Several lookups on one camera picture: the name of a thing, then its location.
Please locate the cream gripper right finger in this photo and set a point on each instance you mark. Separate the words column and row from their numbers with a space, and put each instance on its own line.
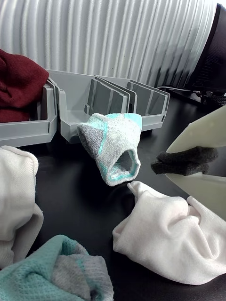
column 207, row 192

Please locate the cream gripper left finger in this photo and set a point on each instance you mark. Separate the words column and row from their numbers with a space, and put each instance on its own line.
column 202, row 131

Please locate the teal grey white sock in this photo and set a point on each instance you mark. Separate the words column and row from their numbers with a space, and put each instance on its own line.
column 35, row 277
column 113, row 141

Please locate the maroon sock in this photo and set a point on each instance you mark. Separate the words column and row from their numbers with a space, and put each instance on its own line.
column 18, row 89

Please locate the grey plastic storage bin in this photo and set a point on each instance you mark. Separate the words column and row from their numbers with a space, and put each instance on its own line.
column 23, row 134
column 73, row 94
column 153, row 122

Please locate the black monitor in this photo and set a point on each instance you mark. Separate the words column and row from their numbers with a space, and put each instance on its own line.
column 214, row 65

